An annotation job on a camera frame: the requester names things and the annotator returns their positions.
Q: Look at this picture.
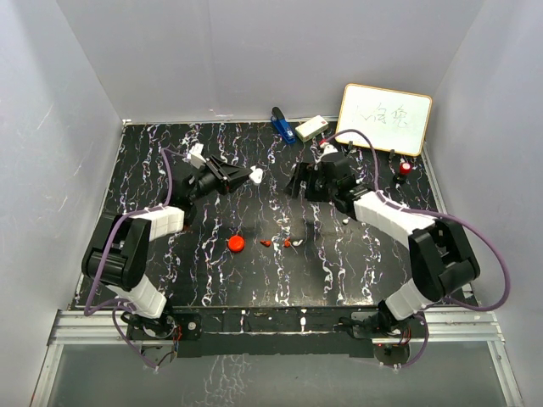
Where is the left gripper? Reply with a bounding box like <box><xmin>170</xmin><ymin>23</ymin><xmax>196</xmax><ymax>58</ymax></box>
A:
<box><xmin>188</xmin><ymin>156</ymin><xmax>253</xmax><ymax>204</ymax></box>

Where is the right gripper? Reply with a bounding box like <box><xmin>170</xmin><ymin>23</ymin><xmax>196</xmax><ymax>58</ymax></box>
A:
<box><xmin>284</xmin><ymin>163</ymin><xmax>336</xmax><ymax>203</ymax></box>

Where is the white earbud charging case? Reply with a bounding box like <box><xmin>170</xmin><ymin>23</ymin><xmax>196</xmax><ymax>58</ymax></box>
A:
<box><xmin>249</xmin><ymin>166</ymin><xmax>263</xmax><ymax>185</ymax></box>

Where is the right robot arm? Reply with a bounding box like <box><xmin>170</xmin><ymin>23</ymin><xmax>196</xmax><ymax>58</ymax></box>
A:
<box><xmin>284</xmin><ymin>152</ymin><xmax>480</xmax><ymax>337</ymax></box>

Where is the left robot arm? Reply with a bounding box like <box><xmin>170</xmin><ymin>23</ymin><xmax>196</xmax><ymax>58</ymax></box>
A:
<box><xmin>81</xmin><ymin>150</ymin><xmax>263</xmax><ymax>338</ymax></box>

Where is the red earbud charging case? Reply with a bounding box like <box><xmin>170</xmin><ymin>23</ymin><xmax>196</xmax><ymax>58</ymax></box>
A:
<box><xmin>227</xmin><ymin>235</ymin><xmax>245</xmax><ymax>253</ymax></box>

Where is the white cardboard box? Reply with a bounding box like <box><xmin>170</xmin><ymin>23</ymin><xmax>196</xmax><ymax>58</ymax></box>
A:
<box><xmin>295</xmin><ymin>115</ymin><xmax>328</xmax><ymax>142</ymax></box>

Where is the blue stapler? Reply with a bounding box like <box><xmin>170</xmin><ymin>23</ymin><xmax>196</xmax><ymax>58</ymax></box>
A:
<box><xmin>271</xmin><ymin>107</ymin><xmax>295</xmax><ymax>144</ymax></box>

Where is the red stamp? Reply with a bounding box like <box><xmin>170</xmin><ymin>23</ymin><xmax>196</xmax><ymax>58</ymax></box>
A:
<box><xmin>394</xmin><ymin>161</ymin><xmax>412</xmax><ymax>185</ymax></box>

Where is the small whiteboard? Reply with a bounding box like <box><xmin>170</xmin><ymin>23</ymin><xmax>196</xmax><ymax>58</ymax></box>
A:
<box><xmin>335</xmin><ymin>84</ymin><xmax>433</xmax><ymax>157</ymax></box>

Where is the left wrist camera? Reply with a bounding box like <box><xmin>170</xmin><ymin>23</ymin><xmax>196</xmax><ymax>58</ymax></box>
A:
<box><xmin>188</xmin><ymin>143</ymin><xmax>206</xmax><ymax>169</ymax></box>

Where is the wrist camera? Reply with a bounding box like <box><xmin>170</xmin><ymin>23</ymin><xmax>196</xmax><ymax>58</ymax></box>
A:
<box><xmin>319</xmin><ymin>140</ymin><xmax>338</xmax><ymax>156</ymax></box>
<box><xmin>188</xmin><ymin>143</ymin><xmax>206</xmax><ymax>169</ymax></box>

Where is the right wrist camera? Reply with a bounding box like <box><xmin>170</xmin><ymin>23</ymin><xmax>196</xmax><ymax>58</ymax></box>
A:
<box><xmin>319</xmin><ymin>140</ymin><xmax>338</xmax><ymax>156</ymax></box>

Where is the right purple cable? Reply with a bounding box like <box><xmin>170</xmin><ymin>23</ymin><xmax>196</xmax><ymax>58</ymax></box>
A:
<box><xmin>324</xmin><ymin>129</ymin><xmax>512</xmax><ymax>374</ymax></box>

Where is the aluminium frame rail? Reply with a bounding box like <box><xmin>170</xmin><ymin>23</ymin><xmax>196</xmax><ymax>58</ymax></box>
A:
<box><xmin>31</xmin><ymin>309</ymin><xmax>523</xmax><ymax>406</ymax></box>

